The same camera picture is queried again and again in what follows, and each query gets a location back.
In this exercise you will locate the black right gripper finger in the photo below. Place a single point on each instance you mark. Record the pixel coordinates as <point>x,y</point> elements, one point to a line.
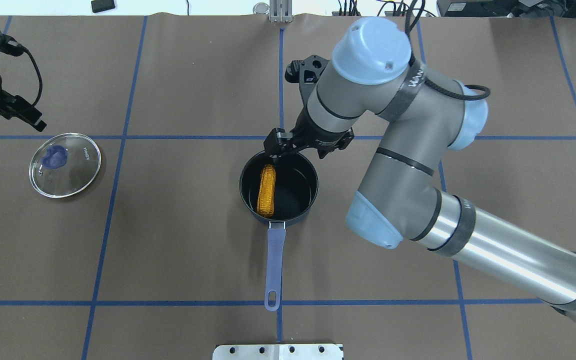
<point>277,144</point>
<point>326,147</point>

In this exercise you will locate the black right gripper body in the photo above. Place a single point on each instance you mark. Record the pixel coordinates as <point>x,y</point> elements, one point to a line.
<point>302,141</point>

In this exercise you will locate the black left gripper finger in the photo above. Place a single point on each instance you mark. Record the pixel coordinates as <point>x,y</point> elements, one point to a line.
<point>32,117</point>

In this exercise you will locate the glass pot lid purple knob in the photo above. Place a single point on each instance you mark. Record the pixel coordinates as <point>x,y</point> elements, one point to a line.
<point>65,165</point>

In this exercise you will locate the yellow corn cob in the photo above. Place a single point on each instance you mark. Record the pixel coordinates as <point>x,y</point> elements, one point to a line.
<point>265,205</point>

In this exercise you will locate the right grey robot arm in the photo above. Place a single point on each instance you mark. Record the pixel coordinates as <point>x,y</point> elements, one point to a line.
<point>373,69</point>

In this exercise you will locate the dark blue pot purple handle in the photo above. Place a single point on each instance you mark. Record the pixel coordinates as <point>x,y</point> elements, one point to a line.
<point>294,192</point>

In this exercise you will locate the aluminium frame post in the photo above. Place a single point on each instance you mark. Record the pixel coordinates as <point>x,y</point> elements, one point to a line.
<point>281,11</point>

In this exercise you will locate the small black pad with cable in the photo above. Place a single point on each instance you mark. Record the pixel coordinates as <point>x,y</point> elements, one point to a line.
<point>99,6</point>

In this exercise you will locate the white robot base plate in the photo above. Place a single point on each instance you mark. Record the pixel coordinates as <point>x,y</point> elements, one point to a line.
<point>299,351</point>

